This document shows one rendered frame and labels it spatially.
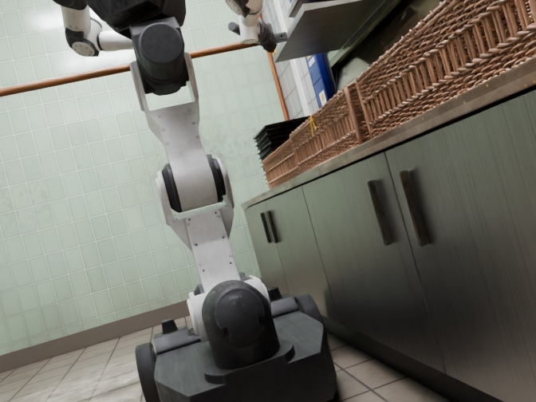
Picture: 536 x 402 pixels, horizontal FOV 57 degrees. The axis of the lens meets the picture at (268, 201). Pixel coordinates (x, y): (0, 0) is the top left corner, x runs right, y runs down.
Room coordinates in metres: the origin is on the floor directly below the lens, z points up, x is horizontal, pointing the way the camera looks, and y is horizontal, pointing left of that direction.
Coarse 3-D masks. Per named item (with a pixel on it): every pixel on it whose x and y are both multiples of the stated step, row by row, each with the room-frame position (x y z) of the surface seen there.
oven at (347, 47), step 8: (392, 0) 1.76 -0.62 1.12; (400, 0) 1.76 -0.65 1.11; (384, 8) 1.82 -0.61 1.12; (392, 8) 1.82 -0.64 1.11; (376, 16) 1.89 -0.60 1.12; (384, 16) 1.89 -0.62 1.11; (368, 24) 1.96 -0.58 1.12; (376, 24) 1.96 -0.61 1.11; (360, 32) 2.05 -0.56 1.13; (368, 32) 2.03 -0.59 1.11; (352, 40) 2.14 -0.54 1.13; (360, 40) 2.11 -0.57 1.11; (344, 48) 2.23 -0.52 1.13; (352, 48) 2.20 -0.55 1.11; (336, 56) 2.34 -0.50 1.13; (344, 56) 2.29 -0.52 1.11; (328, 64) 2.45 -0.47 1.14; (336, 64) 2.39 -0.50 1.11; (328, 72) 2.48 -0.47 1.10; (336, 72) 2.44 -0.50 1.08
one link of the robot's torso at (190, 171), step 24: (192, 72) 1.42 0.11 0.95; (144, 96) 1.41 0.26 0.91; (192, 96) 1.46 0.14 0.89; (168, 120) 1.39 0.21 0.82; (192, 120) 1.40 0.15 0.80; (168, 144) 1.37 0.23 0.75; (192, 144) 1.38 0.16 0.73; (168, 168) 1.34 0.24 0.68; (192, 168) 1.34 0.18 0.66; (216, 168) 1.35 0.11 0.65; (168, 192) 1.33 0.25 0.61; (192, 192) 1.33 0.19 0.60; (216, 192) 1.36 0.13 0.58
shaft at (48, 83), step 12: (216, 48) 1.99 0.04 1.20; (228, 48) 2.00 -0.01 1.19; (240, 48) 2.02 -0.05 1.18; (84, 72) 1.89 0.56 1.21; (96, 72) 1.89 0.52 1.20; (108, 72) 1.91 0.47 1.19; (120, 72) 1.92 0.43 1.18; (24, 84) 1.84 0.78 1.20; (36, 84) 1.85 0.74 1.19; (48, 84) 1.86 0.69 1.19; (60, 84) 1.87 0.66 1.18; (0, 96) 1.83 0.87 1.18
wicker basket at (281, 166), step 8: (288, 144) 1.81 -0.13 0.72; (280, 152) 1.96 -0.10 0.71; (288, 152) 1.85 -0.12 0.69; (264, 160) 2.22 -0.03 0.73; (272, 160) 2.11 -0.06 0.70; (280, 160) 1.98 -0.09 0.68; (288, 160) 1.89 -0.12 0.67; (264, 168) 2.29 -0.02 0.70; (272, 168) 2.14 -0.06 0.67; (280, 168) 2.03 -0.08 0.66; (288, 168) 1.91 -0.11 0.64; (296, 168) 1.80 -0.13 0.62; (272, 176) 2.20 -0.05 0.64; (280, 176) 2.05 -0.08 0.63; (288, 176) 1.94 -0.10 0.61; (272, 184) 2.23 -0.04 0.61
